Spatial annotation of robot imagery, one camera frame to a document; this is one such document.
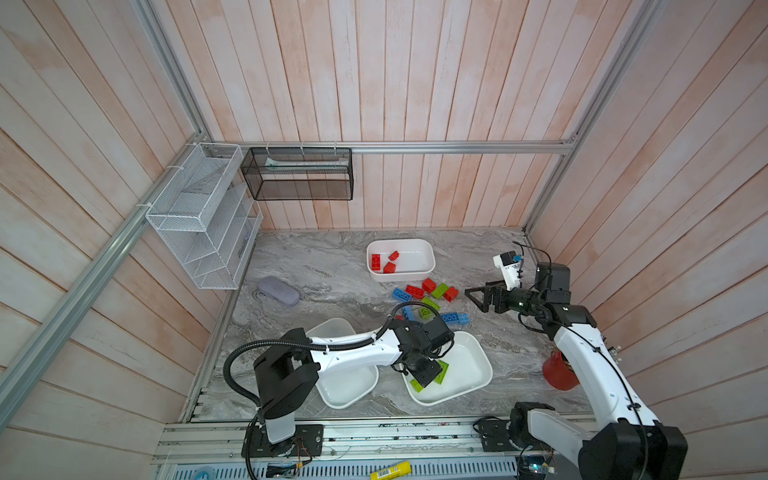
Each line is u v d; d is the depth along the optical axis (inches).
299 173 41.7
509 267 27.4
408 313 36.8
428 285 39.7
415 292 39.5
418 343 23.3
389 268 42.1
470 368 33.8
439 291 40.0
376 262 42.2
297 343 18.0
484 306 27.5
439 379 32.0
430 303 39.0
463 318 36.8
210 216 28.3
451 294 39.5
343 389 32.2
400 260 43.6
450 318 37.2
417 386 27.6
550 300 23.7
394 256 43.5
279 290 38.6
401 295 38.7
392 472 26.7
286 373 18.2
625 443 15.2
